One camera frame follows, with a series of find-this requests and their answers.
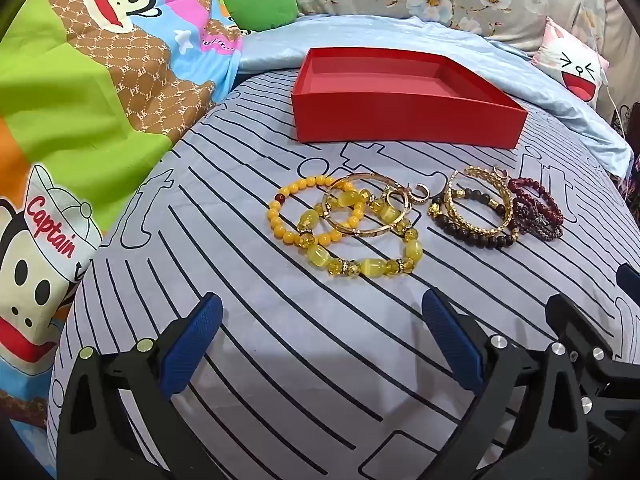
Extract thin gold bangle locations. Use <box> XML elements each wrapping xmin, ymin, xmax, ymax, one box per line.
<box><xmin>322</xmin><ymin>172</ymin><xmax>413</xmax><ymax>237</ymax></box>

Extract cartoon monkey blanket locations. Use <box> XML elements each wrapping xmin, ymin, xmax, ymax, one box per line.
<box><xmin>0</xmin><ymin>0</ymin><xmax>247</xmax><ymax>443</ymax></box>

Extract red cardboard box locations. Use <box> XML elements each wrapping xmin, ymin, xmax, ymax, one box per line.
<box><xmin>291</xmin><ymin>47</ymin><xmax>529</xmax><ymax>150</ymax></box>

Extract pink cartoon face cushion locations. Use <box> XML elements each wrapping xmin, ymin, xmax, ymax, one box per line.
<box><xmin>530</xmin><ymin>16</ymin><xmax>611</xmax><ymax>106</ymax></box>

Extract green pillow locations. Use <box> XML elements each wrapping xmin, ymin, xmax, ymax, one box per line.
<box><xmin>221</xmin><ymin>0</ymin><xmax>299</xmax><ymax>32</ymax></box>

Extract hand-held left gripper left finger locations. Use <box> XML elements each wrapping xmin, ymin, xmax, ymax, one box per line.
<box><xmin>57</xmin><ymin>292</ymin><xmax>224</xmax><ymax>480</ymax></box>

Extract gold chain bracelet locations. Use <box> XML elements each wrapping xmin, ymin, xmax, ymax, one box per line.
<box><xmin>445</xmin><ymin>166</ymin><xmax>514</xmax><ymax>233</ymax></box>

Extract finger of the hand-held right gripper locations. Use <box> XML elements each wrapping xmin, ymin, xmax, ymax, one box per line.
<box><xmin>545</xmin><ymin>292</ymin><xmax>615</xmax><ymax>382</ymax></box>
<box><xmin>616</xmin><ymin>262</ymin><xmax>640</xmax><ymax>308</ymax></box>

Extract yellow chunky stone bracelet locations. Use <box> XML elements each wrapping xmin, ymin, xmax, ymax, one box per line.
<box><xmin>298</xmin><ymin>187</ymin><xmax>423</xmax><ymax>278</ymax></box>

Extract purple bead bracelet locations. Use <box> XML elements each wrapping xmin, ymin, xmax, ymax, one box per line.
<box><xmin>512</xmin><ymin>200</ymin><xmax>566</xmax><ymax>242</ymax></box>

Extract dark bead bracelet gold accents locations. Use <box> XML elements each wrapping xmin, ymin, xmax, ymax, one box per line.
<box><xmin>430</xmin><ymin>185</ymin><xmax>518</xmax><ymax>251</ymax></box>

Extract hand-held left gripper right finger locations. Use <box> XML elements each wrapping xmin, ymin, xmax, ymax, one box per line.
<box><xmin>421</xmin><ymin>287</ymin><xmax>591</xmax><ymax>480</ymax></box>

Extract dark red bead bracelet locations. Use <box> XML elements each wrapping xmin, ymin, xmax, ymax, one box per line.
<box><xmin>507</xmin><ymin>176</ymin><xmax>566</xmax><ymax>226</ymax></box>

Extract grey striped bed sheet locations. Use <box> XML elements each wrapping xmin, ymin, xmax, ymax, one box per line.
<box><xmin>47</xmin><ymin>67</ymin><xmax>640</xmax><ymax>480</ymax></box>

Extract yellow round bead bracelet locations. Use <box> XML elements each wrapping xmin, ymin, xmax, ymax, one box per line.
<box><xmin>268</xmin><ymin>175</ymin><xmax>368</xmax><ymax>248</ymax></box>

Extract light blue quilt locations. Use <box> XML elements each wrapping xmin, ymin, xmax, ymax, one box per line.
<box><xmin>239</xmin><ymin>14</ymin><xmax>633</xmax><ymax>179</ymax></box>

